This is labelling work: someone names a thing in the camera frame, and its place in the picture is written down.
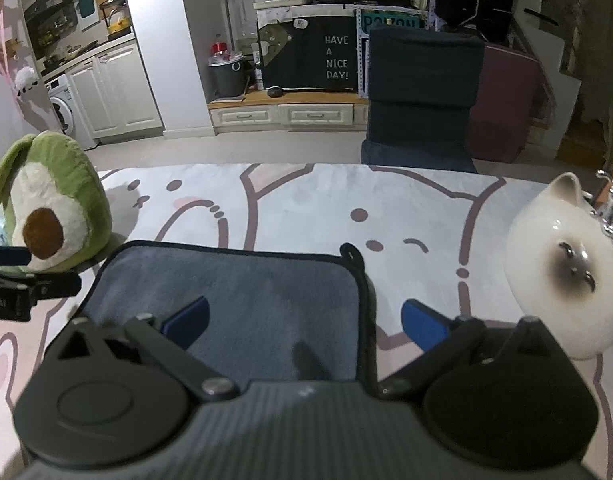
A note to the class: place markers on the dark computer mouse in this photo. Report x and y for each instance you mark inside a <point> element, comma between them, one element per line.
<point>275,92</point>

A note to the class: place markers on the small white plush toy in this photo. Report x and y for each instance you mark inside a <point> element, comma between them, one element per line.
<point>25,80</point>

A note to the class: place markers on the red lid jar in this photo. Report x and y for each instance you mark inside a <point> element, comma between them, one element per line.
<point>218,50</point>

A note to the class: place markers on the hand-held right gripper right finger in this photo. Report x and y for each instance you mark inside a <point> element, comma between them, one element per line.
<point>421,327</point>

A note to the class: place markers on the green avocado plush toy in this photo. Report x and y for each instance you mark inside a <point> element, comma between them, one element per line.
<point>51,185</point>

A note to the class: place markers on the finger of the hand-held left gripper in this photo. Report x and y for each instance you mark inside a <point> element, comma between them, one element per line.
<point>51,284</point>
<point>6,255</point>

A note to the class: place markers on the silver metal ornament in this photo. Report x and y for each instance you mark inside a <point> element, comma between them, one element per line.
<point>610,210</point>

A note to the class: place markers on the blue sign board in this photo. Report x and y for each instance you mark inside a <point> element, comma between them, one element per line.
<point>386,22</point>

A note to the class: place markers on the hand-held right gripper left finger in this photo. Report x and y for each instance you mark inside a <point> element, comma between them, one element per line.
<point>189,322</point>

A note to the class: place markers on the dark blue folding floor chair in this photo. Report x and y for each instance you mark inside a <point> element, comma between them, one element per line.
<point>416,100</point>

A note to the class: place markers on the low wooden drawer cabinet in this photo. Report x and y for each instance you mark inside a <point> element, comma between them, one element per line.
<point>286,112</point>

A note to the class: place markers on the grey trash bin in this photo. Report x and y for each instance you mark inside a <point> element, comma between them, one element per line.
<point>227,80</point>

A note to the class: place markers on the white kitchen cabinet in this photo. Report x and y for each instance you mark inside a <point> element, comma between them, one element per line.
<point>116,90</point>

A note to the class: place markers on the cartoon printed blanket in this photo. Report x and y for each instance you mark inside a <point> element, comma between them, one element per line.
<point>306,200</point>

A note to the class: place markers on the black range hood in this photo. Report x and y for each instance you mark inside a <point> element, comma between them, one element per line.
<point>51,5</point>

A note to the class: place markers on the white washing machine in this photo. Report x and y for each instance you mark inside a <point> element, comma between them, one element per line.
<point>66,105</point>

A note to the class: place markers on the grey towel with black trim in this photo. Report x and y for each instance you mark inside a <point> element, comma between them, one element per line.
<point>266,300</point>

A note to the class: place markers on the maroon cushion block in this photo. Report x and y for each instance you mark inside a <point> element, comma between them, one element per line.
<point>506,100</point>

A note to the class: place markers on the black printed cloth cover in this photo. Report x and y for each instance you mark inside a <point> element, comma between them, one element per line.
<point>306,60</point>

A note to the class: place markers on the white cat face plush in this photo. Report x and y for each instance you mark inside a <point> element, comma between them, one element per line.
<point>541,260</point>

